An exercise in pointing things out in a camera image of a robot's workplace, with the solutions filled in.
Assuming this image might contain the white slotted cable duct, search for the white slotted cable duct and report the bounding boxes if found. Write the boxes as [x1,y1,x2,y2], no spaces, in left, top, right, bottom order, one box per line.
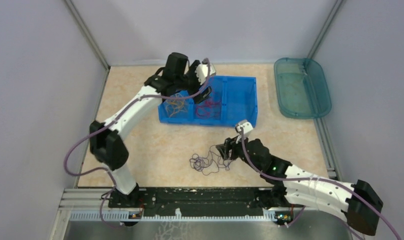
[69,208,284,223]

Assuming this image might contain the aluminium rail right side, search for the aluminium rail right side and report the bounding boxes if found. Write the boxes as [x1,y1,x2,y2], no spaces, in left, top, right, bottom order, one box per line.
[312,117,360,210]

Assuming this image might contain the yellow wire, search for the yellow wire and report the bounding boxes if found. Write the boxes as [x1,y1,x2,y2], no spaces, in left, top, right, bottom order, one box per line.
[164,92,191,118]

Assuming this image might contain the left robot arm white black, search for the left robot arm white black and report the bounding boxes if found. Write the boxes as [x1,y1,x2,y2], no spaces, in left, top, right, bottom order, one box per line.
[89,52,217,207]

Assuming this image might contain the teal translucent plastic tray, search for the teal translucent plastic tray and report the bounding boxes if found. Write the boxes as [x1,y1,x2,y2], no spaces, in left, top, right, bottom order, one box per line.
[273,57,332,120]

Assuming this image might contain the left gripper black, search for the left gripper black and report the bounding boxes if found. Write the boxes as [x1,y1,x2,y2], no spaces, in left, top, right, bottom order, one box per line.
[175,60,213,104]

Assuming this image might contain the aluminium frame post right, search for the aluminium frame post right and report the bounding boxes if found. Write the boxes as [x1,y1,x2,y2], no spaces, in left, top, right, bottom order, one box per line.
[307,0,346,59]

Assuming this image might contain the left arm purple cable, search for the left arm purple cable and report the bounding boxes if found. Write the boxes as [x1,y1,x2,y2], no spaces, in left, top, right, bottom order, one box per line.
[62,57,213,229]

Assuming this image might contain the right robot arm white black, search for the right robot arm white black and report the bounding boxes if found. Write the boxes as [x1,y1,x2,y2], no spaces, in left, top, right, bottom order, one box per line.
[216,138,384,236]

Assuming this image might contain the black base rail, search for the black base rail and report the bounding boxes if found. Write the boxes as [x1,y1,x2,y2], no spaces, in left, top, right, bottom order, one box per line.
[108,187,291,217]

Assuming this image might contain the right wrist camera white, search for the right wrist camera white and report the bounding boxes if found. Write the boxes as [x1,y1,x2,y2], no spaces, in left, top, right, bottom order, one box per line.
[235,119,254,138]

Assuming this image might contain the purple wire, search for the purple wire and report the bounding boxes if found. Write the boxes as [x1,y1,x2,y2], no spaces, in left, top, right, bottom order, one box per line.
[189,145,232,177]

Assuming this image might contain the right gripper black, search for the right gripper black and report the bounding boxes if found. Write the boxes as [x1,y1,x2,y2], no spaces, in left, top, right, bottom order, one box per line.
[216,131,262,172]

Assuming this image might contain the aluminium frame post left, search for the aluminium frame post left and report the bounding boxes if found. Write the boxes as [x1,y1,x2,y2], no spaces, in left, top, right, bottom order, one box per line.
[63,0,111,71]

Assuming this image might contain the blue three-compartment plastic bin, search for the blue three-compartment plastic bin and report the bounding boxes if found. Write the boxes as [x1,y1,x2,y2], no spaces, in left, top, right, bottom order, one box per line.
[158,75,258,127]

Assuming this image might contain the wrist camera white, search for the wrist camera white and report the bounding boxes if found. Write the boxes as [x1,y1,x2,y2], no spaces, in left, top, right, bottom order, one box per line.
[194,58,217,86]
[235,119,254,138]

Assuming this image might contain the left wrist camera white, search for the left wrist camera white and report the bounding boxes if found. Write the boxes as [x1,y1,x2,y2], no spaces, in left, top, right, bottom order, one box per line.
[194,58,217,86]

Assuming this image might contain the aluminium frame post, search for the aluminium frame post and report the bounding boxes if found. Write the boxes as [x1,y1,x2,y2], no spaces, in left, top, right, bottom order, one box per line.
[307,0,346,59]
[63,0,111,71]

